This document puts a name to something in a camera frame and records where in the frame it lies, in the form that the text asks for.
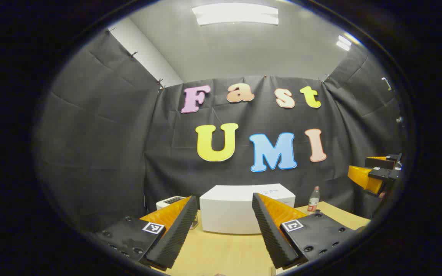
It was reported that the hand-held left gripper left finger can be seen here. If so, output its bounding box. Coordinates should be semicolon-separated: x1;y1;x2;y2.
94;195;199;270

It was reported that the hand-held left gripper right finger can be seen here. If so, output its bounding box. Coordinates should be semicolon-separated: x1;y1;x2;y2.
252;192;360;270

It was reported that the white microwave oven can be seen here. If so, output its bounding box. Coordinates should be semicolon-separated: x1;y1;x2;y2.
200;184;296;235

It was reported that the white toaster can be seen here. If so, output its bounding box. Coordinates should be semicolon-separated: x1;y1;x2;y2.
156;196;186;211

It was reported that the red label plastic bottle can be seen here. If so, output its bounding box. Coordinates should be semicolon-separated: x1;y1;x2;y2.
308;186;320;212

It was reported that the small ceiling light panel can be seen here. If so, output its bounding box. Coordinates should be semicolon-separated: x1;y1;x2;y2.
336;35;352;51

